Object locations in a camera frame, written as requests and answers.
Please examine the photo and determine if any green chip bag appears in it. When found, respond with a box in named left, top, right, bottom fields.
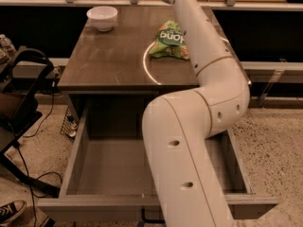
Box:
left=149, top=20, right=189, bottom=61

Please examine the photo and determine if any open grey drawer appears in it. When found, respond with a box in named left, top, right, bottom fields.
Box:
left=37, top=96, right=278, bottom=222

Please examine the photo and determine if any grey cabinet with top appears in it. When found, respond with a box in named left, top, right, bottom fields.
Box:
left=59, top=6, right=249, bottom=119

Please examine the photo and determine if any black floor cable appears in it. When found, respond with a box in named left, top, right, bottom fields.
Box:
left=12, top=92, right=64, bottom=227

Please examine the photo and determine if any clear plastic bottle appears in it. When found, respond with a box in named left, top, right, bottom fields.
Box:
left=0, top=34, right=16, bottom=57

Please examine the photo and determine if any black drawer handle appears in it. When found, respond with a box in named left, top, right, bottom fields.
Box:
left=140, top=207, right=166, bottom=224

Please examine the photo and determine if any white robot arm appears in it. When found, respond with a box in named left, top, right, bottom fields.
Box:
left=142, top=0, right=250, bottom=227

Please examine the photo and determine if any white bowl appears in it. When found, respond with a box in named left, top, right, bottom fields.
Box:
left=86, top=6, right=118, bottom=32

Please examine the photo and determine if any black white sneaker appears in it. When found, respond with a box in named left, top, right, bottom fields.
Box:
left=0, top=201, right=27, bottom=225

